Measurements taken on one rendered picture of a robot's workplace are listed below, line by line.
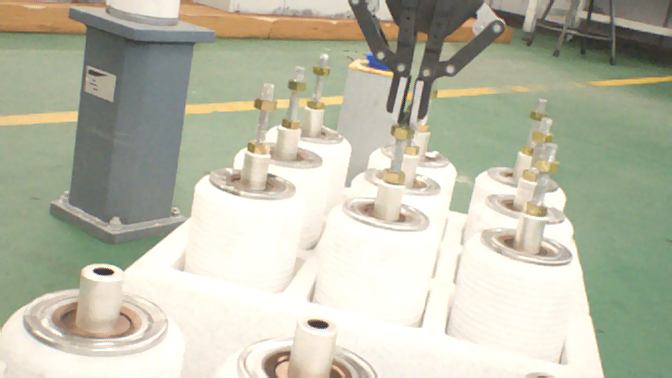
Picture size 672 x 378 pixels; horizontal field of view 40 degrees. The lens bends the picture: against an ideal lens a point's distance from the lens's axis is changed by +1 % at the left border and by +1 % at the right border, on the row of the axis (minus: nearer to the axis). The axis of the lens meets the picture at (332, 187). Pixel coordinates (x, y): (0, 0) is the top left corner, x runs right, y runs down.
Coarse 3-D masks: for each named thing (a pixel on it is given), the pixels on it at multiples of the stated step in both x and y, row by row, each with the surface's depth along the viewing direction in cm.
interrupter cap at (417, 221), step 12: (348, 204) 78; (360, 204) 79; (372, 204) 80; (348, 216) 76; (360, 216) 75; (372, 216) 77; (408, 216) 78; (420, 216) 79; (384, 228) 74; (396, 228) 74; (408, 228) 75; (420, 228) 76
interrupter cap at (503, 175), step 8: (496, 168) 101; (504, 168) 102; (512, 168) 102; (496, 176) 98; (504, 176) 99; (512, 176) 100; (504, 184) 96; (512, 184) 95; (552, 184) 99; (552, 192) 96
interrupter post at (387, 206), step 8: (384, 184) 76; (400, 184) 77; (384, 192) 77; (392, 192) 76; (400, 192) 77; (376, 200) 77; (384, 200) 77; (392, 200) 77; (400, 200) 77; (376, 208) 77; (384, 208) 77; (392, 208) 77; (400, 208) 78; (376, 216) 77; (384, 216) 77; (392, 216) 77
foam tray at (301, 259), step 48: (144, 288) 75; (192, 288) 75; (240, 288) 76; (288, 288) 78; (432, 288) 84; (192, 336) 76; (240, 336) 75; (384, 336) 72; (432, 336) 74; (576, 336) 79
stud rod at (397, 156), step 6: (402, 114) 75; (408, 114) 75; (402, 120) 75; (402, 126) 76; (408, 126) 76; (396, 138) 76; (396, 144) 76; (402, 144) 76; (396, 150) 76; (402, 150) 76; (396, 156) 76; (402, 156) 76; (390, 162) 77; (396, 162) 76; (402, 162) 77; (390, 168) 77; (396, 168) 76
